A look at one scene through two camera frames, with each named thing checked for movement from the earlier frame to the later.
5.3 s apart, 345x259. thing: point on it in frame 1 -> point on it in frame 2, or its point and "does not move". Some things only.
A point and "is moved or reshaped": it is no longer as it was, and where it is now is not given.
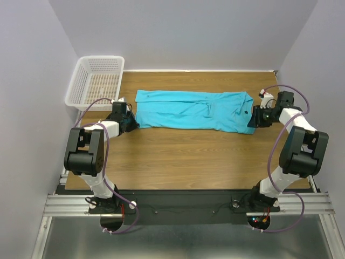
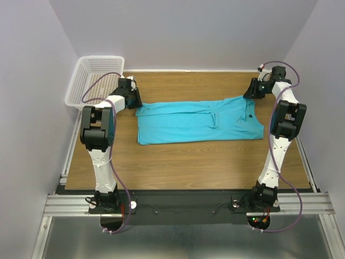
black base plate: (155, 207) does not move
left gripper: (130, 122) -> (133, 97)
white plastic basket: (96, 77) does not move
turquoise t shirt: (210, 111) is moved or reshaped
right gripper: (256, 117) -> (255, 89)
